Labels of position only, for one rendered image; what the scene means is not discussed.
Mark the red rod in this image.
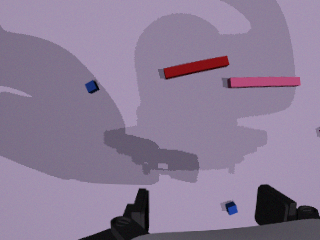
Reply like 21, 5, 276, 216
164, 56, 229, 80

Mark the small dark blue cube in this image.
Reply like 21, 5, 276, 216
85, 80, 99, 94
225, 202, 238, 215

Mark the pink rod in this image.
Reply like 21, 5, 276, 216
227, 77, 301, 88

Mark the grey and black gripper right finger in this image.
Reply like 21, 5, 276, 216
255, 184, 320, 225

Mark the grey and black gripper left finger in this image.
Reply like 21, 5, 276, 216
79, 188, 150, 240

